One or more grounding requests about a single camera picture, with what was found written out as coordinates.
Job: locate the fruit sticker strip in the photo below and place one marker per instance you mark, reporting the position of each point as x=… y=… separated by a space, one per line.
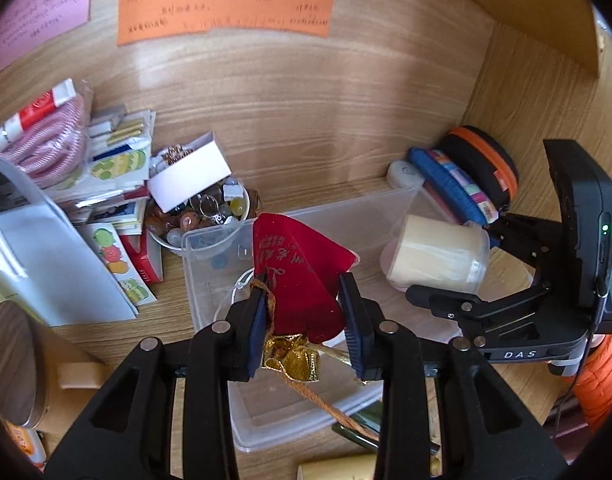
x=118 y=260

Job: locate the small white cardboard box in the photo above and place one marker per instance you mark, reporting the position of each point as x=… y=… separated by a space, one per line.
x=188 y=175

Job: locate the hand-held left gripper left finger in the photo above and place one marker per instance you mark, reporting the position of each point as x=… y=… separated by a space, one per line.
x=258 y=322

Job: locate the stack of sticker packets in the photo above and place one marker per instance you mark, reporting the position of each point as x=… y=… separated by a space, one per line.
x=118 y=165

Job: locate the white round case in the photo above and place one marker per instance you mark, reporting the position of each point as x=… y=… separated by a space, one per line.
x=403 y=174

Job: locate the clear plastic storage box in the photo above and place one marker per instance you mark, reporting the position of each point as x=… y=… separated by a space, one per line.
x=316 y=405

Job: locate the person's right forearm orange sleeve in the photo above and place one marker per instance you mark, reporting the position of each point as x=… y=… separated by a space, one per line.
x=603 y=390

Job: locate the brown mug with wooden lid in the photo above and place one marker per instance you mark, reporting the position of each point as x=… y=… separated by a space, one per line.
x=11 y=360

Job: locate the orange paper note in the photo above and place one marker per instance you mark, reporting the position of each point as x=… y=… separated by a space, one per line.
x=221 y=10

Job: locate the pink paper note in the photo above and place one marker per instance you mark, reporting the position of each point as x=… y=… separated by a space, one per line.
x=36 y=15

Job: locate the blue pencil case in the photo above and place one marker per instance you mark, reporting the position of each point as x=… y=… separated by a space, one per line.
x=451 y=185

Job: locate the black orange zip case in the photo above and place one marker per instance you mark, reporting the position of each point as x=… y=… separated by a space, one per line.
x=486 y=160

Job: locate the red cardboard box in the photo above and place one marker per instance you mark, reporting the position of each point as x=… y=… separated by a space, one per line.
x=148 y=260

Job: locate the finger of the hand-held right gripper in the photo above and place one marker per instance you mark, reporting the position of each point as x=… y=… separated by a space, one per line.
x=531 y=237
x=461 y=307

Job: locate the cream plastic jar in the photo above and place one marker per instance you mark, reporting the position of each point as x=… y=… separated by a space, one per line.
x=436 y=255

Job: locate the orange green ointment tube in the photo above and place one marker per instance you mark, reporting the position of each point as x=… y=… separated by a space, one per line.
x=28 y=447

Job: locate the yellow sunscreen tube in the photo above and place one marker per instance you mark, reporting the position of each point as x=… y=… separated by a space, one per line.
x=336 y=470

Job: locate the red velvet pouch gold tassels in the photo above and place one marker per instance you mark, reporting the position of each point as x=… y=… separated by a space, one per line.
x=301 y=270

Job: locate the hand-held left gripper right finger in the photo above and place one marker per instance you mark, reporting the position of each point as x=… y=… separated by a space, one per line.
x=350 y=320

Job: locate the white bowl of beads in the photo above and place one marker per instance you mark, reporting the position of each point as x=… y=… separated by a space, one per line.
x=186 y=220

